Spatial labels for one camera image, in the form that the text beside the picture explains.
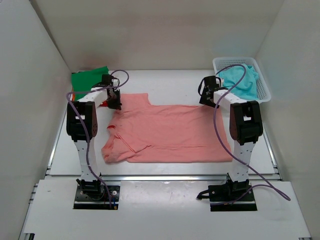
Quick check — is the turquoise t shirt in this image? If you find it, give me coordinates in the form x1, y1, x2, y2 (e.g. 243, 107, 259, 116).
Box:
215, 63, 258, 100

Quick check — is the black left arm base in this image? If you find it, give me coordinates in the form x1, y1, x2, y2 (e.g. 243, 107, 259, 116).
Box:
73, 178, 121, 211

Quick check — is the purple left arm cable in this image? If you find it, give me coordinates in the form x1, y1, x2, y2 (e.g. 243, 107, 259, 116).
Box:
66, 69, 130, 210

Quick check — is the green folded t shirt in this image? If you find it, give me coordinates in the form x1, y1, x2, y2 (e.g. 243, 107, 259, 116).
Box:
71, 66, 109, 92

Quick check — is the pink t shirt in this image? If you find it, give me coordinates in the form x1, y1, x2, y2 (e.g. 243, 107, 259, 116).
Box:
101, 93, 232, 164

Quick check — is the aluminium table edge rail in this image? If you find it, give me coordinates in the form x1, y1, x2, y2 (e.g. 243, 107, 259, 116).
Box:
102, 174, 282, 182

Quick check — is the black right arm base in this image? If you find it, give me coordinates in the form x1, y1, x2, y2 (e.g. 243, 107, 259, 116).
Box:
196, 174, 258, 212

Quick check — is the red folded t shirt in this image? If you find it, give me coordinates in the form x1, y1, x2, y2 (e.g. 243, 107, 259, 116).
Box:
97, 101, 109, 108

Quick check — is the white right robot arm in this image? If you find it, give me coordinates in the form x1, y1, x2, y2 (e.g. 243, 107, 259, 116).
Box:
198, 75, 263, 200

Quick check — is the orange folded t shirt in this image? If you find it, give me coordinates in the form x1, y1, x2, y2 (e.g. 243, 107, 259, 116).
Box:
70, 88, 76, 101

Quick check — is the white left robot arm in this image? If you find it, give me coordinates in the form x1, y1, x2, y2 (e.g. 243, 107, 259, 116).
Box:
66, 74, 122, 199

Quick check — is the white plastic basket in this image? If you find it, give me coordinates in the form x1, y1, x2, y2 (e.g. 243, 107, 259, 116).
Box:
212, 57, 271, 103

